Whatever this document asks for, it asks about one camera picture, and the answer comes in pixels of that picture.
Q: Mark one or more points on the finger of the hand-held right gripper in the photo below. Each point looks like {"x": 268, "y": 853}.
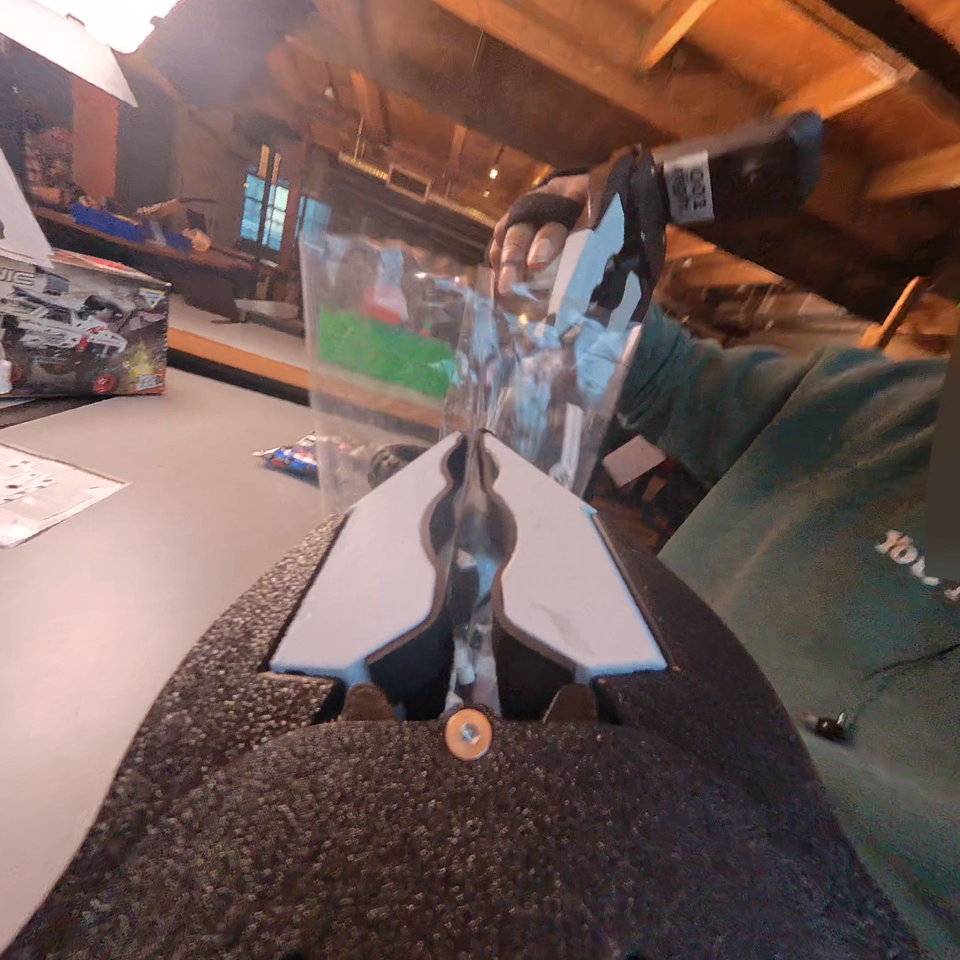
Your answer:
{"x": 593, "y": 248}
{"x": 627, "y": 300}

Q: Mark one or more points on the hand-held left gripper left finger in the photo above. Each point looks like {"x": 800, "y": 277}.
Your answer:
{"x": 368, "y": 593}

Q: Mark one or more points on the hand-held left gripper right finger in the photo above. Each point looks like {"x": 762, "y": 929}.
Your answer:
{"x": 578, "y": 593}

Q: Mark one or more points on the small bag of toy pins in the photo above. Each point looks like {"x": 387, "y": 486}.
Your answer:
{"x": 288, "y": 456}

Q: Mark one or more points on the large clear plastic bag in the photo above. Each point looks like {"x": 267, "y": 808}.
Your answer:
{"x": 420, "y": 345}

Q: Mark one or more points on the person's right hand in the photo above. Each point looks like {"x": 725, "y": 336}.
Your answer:
{"x": 537, "y": 252}

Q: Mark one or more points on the green box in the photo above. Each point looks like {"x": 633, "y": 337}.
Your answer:
{"x": 383, "y": 353}

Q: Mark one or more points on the person's torso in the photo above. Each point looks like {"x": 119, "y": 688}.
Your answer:
{"x": 840, "y": 600}

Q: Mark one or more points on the background wooden table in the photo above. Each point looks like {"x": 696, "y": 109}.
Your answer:
{"x": 240, "y": 345}

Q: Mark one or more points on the window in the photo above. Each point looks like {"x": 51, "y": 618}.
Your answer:
{"x": 267, "y": 203}

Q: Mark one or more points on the white sticker sheet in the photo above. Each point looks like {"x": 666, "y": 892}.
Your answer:
{"x": 45, "y": 488}

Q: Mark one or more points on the toy truck box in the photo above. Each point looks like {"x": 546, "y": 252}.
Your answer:
{"x": 75, "y": 330}

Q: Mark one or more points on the bright light panel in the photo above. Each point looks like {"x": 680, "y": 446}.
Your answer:
{"x": 90, "y": 23}

